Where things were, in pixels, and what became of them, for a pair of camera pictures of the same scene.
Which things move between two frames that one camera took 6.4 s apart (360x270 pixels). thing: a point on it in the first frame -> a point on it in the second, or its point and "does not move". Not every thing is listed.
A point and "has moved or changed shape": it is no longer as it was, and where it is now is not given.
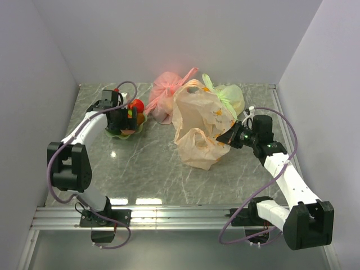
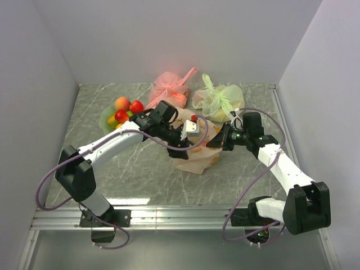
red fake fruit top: [136, 102] does not move
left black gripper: [129, 123] -> [179, 153]
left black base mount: [89, 219] does not move
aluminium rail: [142, 218] does not move
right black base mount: [257, 230] does not move
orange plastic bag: [199, 118] has moved or changed shape
